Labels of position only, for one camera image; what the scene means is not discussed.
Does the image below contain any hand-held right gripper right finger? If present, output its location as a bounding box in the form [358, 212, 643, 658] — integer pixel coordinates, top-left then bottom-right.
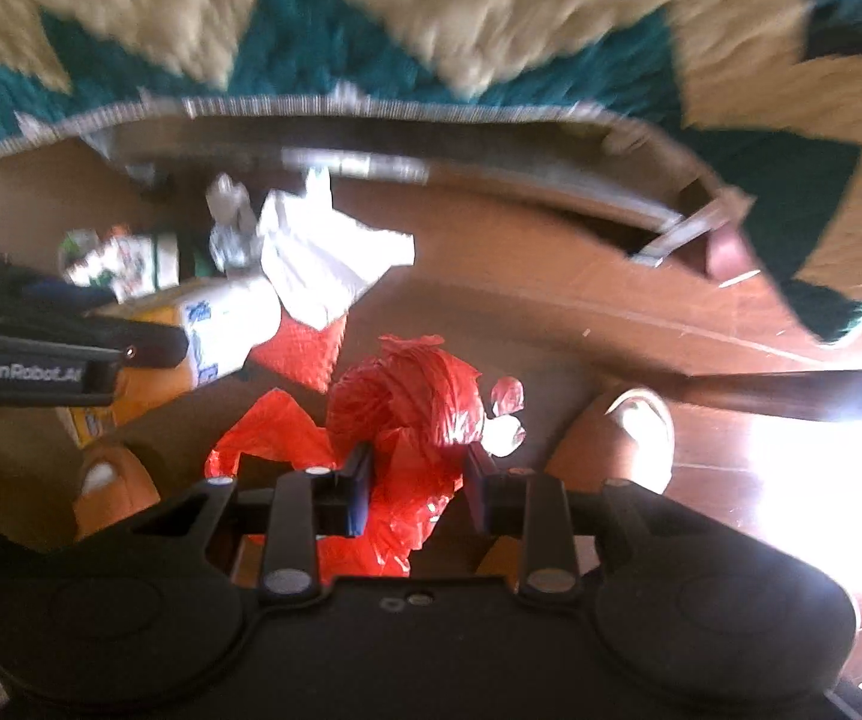
[462, 444, 702, 605]

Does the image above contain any wooden furniture frame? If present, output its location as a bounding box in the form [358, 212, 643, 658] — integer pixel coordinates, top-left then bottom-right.
[78, 109, 762, 286]

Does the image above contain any teal and cream rug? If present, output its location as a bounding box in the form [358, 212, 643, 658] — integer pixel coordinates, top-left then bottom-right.
[0, 0, 862, 346]

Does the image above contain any person's foot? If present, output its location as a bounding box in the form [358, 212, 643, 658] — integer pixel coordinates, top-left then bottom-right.
[546, 386, 675, 496]
[71, 441, 162, 541]

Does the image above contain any crumpled clear plastic bottle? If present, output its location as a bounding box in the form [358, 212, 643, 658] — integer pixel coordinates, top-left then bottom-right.
[204, 174, 263, 275]

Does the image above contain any white crumpled paper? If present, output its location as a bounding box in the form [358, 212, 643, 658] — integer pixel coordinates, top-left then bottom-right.
[258, 169, 417, 331]

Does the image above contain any green and white wrapper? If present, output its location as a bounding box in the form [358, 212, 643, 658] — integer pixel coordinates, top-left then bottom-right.
[59, 229, 181, 301]

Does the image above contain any dark wooden furniture rail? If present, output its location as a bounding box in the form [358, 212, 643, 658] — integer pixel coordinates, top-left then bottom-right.
[671, 366, 862, 425]

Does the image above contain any person's left foot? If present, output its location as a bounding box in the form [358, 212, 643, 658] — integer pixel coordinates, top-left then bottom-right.
[71, 441, 162, 541]

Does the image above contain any orange and white carton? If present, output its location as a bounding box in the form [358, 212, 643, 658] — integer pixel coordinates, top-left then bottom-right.
[56, 274, 283, 451]

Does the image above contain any red mesh packet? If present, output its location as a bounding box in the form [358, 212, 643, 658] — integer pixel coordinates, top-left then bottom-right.
[251, 311, 348, 395]

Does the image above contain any person's right foot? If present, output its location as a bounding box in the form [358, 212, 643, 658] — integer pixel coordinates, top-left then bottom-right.
[546, 386, 675, 496]

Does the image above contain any red plastic bag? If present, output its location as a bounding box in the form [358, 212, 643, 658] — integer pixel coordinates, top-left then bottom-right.
[206, 335, 528, 578]

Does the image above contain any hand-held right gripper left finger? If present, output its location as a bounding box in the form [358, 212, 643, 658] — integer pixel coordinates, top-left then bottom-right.
[129, 441, 376, 605]

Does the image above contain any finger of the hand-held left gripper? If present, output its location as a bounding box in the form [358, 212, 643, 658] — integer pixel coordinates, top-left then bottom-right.
[0, 244, 118, 314]
[63, 311, 192, 371]

